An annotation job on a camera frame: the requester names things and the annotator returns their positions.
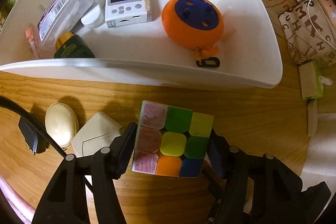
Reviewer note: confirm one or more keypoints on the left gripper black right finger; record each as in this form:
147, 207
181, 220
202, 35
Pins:
254, 189

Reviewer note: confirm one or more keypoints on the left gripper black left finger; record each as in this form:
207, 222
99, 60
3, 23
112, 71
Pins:
64, 199

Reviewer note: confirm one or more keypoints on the colourful Rubik's cube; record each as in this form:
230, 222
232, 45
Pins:
171, 141

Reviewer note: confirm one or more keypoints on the dark green gold-cap bottle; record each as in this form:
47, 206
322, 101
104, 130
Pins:
70, 45

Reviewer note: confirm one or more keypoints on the orange round blue-top toy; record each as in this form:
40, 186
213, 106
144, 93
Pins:
194, 24

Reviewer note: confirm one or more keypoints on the blue dental floss box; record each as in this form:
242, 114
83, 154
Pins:
60, 17

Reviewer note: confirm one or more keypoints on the black power adapter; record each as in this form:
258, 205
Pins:
36, 143

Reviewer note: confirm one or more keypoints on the white angular plastic case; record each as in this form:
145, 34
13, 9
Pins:
97, 133

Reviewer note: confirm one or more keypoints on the green tissue pack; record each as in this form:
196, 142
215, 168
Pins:
311, 80

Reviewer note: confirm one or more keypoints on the patterned fabric pouch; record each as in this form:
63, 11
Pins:
309, 30

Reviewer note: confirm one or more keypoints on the white plastic storage bin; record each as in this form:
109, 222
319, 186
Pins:
144, 54

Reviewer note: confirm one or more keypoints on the white handheld game console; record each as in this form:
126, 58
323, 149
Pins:
126, 12

